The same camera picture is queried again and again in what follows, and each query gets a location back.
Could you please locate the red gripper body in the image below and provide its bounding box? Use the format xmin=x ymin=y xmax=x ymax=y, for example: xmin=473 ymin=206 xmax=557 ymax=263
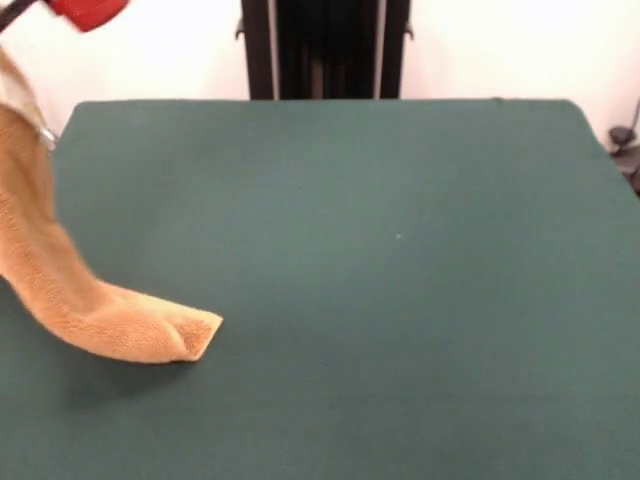
xmin=47 ymin=0 xmax=129 ymax=35

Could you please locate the tan terry towel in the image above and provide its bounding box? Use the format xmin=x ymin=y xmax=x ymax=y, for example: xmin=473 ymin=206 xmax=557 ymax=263
xmin=0 ymin=47 xmax=225 ymax=365

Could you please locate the tall black metal rack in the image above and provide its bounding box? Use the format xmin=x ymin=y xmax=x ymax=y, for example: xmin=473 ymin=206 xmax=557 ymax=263
xmin=234 ymin=0 xmax=416 ymax=101

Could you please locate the dark green table cloth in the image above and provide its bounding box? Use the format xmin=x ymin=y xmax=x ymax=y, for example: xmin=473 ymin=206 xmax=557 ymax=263
xmin=0 ymin=98 xmax=640 ymax=480

